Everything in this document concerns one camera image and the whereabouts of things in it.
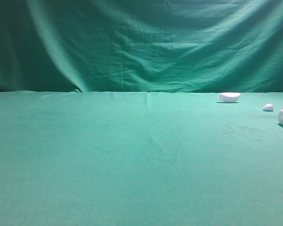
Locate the white oval case lid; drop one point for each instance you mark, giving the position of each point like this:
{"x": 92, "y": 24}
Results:
{"x": 229, "y": 97}

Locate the green backdrop curtain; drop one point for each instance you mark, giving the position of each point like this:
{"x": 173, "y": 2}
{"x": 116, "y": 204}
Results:
{"x": 141, "y": 45}

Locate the small white earbud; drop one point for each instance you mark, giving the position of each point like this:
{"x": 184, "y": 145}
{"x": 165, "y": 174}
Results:
{"x": 268, "y": 108}

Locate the green table cloth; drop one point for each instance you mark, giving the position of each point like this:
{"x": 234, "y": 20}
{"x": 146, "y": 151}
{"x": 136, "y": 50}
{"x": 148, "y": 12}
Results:
{"x": 140, "y": 159}

